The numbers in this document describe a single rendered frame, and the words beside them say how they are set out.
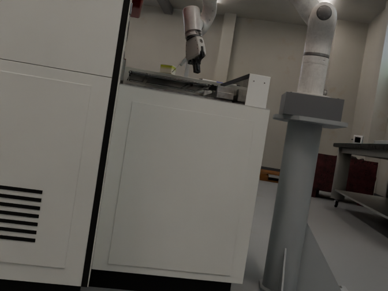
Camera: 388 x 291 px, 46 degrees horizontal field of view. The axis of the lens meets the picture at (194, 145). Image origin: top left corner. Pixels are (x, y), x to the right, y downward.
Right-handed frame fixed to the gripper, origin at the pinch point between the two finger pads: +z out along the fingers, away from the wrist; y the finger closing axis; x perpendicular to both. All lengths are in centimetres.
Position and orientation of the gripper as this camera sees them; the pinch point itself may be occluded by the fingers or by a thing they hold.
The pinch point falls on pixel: (196, 68)
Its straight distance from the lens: 223.0
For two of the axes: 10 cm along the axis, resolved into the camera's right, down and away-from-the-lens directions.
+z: 0.9, 9.7, -2.1
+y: -6.6, 2.1, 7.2
